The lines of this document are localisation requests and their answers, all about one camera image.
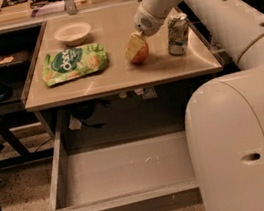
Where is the red apple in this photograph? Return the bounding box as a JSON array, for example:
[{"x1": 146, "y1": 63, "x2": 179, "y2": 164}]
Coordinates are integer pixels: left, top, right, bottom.
[{"x1": 128, "y1": 41, "x2": 149, "y2": 64}]

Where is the open grey drawer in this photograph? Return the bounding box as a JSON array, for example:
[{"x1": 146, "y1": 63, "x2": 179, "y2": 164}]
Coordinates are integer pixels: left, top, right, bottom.
[{"x1": 11, "y1": 86, "x2": 205, "y2": 211}]

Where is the grey counter cabinet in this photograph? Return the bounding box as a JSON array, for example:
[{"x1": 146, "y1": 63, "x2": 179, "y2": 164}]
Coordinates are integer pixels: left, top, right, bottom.
[{"x1": 25, "y1": 1, "x2": 223, "y2": 134}]

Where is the green chip bag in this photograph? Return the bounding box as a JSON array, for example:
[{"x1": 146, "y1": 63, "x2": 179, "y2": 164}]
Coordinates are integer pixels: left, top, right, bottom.
[{"x1": 42, "y1": 43, "x2": 109, "y2": 87}]

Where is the black box on shelf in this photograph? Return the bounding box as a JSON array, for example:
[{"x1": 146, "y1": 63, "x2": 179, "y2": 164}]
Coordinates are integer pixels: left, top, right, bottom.
[{"x1": 0, "y1": 50, "x2": 31, "y2": 73}]

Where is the black stand frame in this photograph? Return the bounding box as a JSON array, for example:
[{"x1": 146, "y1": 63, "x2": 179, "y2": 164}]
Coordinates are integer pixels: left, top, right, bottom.
[{"x1": 0, "y1": 121, "x2": 53, "y2": 169}]

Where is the white paper bowl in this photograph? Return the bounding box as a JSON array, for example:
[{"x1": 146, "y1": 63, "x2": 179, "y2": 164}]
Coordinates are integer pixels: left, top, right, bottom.
[{"x1": 54, "y1": 22, "x2": 91, "y2": 46}]

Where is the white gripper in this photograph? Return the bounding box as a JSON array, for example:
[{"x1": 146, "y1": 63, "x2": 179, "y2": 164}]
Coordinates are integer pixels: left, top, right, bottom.
[{"x1": 124, "y1": 4, "x2": 165, "y2": 61}]

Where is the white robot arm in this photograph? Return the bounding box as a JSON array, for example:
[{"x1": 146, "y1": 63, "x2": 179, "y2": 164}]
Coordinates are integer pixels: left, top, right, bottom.
[{"x1": 134, "y1": 0, "x2": 264, "y2": 211}]

